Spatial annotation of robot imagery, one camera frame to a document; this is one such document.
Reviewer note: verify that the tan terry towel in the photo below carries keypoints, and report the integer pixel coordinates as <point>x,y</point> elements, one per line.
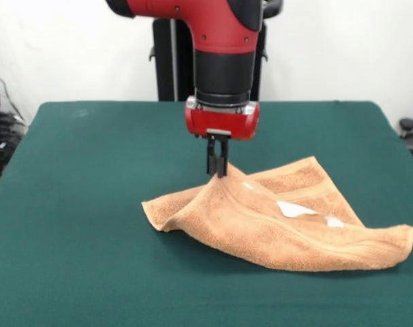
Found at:
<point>244,238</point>

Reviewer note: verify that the dark green tablecloth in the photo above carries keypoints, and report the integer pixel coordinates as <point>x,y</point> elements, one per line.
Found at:
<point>90,204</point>

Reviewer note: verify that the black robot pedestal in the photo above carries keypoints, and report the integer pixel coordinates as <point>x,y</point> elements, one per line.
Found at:
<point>164,68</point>

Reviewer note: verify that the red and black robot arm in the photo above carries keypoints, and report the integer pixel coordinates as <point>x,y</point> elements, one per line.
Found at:
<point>223,68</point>

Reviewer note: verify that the black chair base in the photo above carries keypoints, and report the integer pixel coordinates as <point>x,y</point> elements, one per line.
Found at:
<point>408,124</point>

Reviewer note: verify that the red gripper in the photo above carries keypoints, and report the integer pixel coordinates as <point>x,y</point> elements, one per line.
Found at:
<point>223,121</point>

